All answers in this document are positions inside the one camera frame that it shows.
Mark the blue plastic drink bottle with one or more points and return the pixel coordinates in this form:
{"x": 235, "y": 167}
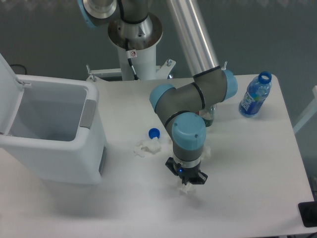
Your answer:
{"x": 256, "y": 93}

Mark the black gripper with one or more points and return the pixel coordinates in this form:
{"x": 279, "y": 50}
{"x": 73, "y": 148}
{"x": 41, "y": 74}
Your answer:
{"x": 191, "y": 175}

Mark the paper ball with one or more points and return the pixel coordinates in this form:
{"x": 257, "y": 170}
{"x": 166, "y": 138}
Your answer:
{"x": 206, "y": 153}
{"x": 152, "y": 146}
{"x": 169, "y": 141}
{"x": 186, "y": 188}

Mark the blue bottle cap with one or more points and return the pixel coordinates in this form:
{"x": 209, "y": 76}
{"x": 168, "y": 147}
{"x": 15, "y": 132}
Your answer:
{"x": 154, "y": 133}

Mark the white frame at right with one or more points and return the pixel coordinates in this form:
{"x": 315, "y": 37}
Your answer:
{"x": 309, "y": 111}

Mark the white open trash bin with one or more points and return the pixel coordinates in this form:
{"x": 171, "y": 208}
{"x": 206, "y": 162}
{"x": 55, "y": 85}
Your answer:
{"x": 52, "y": 126}

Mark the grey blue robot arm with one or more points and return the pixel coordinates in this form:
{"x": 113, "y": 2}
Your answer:
{"x": 177, "y": 108}

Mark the black device at edge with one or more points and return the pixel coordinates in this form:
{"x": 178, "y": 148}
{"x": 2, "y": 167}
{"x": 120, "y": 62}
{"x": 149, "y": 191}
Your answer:
{"x": 308, "y": 212}

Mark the clear green-label bottle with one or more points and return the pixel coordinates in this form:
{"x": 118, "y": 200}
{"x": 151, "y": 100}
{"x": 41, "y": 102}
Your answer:
{"x": 208, "y": 115}

